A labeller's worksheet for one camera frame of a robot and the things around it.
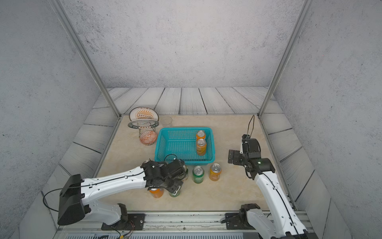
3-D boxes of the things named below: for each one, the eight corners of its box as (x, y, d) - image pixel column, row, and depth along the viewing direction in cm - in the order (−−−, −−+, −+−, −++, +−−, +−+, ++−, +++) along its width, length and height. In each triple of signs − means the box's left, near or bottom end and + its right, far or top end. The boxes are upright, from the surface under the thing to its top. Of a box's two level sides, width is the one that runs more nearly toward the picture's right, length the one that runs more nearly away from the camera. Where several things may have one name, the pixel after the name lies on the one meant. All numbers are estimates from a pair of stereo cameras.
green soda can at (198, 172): (193, 183, 88) (192, 174, 78) (193, 175, 91) (192, 165, 82) (203, 183, 88) (204, 174, 78) (203, 175, 91) (204, 165, 82)
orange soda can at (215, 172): (209, 181, 87) (210, 173, 79) (208, 171, 92) (210, 163, 83) (219, 181, 87) (222, 173, 79) (218, 171, 91) (220, 163, 83)
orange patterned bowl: (138, 140, 106) (136, 137, 104) (147, 131, 112) (146, 128, 109) (151, 148, 102) (149, 144, 100) (160, 137, 108) (159, 134, 105)
